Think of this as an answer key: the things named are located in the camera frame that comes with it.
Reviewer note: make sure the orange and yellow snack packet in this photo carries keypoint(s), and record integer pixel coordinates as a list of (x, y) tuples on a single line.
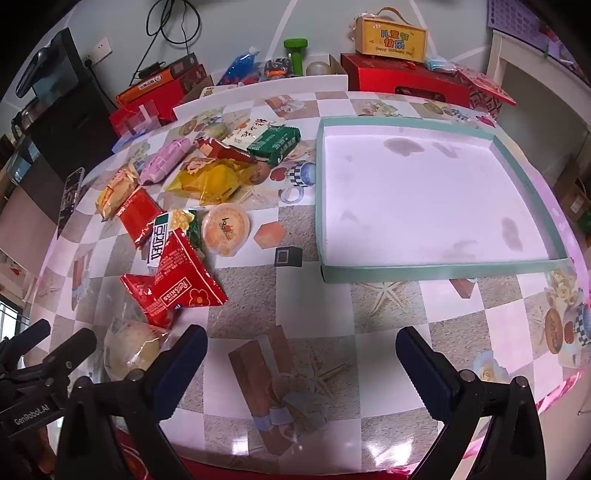
[(115, 190)]

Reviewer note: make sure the orange jelly cup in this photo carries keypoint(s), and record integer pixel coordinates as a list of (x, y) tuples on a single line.
[(226, 228)]

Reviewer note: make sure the orange carton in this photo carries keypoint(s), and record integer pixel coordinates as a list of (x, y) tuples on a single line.
[(152, 85)]

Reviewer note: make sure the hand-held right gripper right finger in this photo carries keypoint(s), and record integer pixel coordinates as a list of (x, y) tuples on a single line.
[(420, 364)]

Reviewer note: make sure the pink snack packet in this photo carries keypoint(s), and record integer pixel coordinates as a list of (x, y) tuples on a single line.
[(164, 159)]

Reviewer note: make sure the dark red-printed carton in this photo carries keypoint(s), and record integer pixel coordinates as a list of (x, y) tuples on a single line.
[(187, 67)]

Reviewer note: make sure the multicoloured toy bundle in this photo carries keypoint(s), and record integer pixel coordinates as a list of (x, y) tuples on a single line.
[(277, 68)]

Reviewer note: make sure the black smartphone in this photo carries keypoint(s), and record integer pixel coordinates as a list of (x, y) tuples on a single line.
[(71, 189)]

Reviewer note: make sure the clear tape roll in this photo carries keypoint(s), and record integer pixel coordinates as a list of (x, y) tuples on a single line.
[(317, 68)]

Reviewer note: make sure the blue bottle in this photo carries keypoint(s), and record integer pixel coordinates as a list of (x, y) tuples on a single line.
[(240, 68)]

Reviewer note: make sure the shallow green-rimmed cardboard tray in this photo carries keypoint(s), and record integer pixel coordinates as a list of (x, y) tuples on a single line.
[(415, 198)]

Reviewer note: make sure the green dumbbell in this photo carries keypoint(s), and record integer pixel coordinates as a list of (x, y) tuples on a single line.
[(295, 54)]

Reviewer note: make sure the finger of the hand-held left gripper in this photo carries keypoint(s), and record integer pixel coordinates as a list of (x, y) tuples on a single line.
[(30, 334), (76, 345)]

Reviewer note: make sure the brown cardboard box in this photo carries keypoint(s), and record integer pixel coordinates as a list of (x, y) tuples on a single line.
[(572, 189)]

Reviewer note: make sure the white packet with orange print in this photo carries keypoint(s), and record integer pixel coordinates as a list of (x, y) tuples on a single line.
[(251, 129)]

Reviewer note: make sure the light blue tissue pack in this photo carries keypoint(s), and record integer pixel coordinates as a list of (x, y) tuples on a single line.
[(438, 62)]

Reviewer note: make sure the white shelf unit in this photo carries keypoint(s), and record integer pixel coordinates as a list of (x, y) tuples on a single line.
[(508, 55)]

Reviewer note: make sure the large red gift box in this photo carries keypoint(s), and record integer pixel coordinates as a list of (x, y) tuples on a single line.
[(397, 76)]

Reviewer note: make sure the black water dispenser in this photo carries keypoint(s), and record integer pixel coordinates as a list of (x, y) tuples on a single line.
[(55, 60)]

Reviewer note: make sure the shiny red patterned packet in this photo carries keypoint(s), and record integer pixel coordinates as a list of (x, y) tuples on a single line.
[(138, 217)]

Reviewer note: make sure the small yellow and white box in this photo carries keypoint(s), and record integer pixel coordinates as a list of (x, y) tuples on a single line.
[(208, 91)]

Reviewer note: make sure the yellow cracker packet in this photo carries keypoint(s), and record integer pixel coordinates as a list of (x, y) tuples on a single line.
[(210, 182)]

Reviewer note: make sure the white wall socket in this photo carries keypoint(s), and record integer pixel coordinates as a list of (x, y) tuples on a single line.
[(98, 51)]

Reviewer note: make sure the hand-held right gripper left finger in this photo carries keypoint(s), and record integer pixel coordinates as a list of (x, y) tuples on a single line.
[(184, 353)]

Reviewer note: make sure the small black square tag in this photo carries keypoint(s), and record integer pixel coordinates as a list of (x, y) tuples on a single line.
[(287, 257)]

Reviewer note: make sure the clear plastic box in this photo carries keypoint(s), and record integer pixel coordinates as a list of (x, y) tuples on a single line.
[(143, 115)]

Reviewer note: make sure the red triangular snack packet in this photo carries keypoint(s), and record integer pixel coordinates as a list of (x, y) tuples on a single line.
[(182, 284)]

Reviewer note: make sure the red patterned box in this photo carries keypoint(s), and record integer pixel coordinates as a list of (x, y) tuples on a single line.
[(485, 90)]

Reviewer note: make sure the green and white snack packet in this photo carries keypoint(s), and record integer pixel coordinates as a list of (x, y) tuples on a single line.
[(168, 233)]

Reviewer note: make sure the clear-wrapped pale pastry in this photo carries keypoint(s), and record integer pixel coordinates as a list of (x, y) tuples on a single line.
[(131, 350)]

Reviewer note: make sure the purple plastic basket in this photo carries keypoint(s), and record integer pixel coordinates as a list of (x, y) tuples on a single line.
[(512, 16)]

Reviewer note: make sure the black cabinet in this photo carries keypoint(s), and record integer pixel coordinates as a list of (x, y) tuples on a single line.
[(78, 124)]

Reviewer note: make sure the red biscuit packet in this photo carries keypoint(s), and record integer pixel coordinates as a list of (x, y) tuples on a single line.
[(219, 148)]

